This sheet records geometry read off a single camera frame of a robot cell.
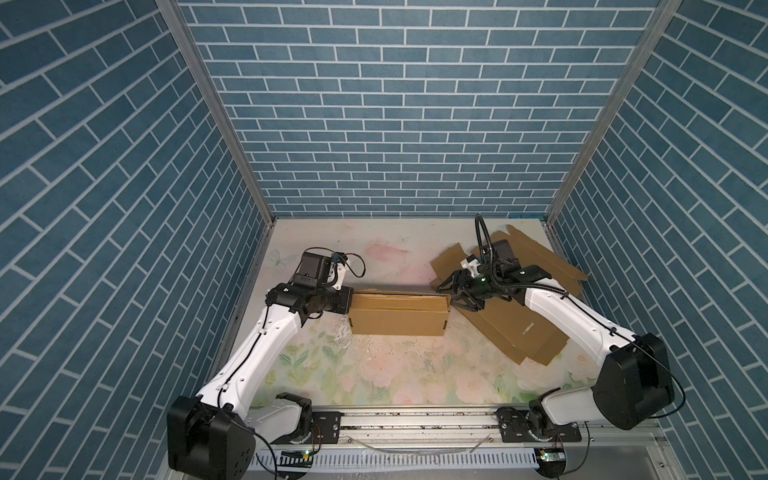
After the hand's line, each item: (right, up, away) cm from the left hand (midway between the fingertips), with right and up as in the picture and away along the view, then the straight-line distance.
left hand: (352, 297), depth 80 cm
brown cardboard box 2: (+48, -11, +11) cm, 51 cm away
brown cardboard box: (+13, -3, -3) cm, 14 cm away
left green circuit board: (-13, -38, -8) cm, 41 cm away
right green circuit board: (+51, -38, -7) cm, 64 cm away
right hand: (+24, +2, -1) cm, 24 cm away
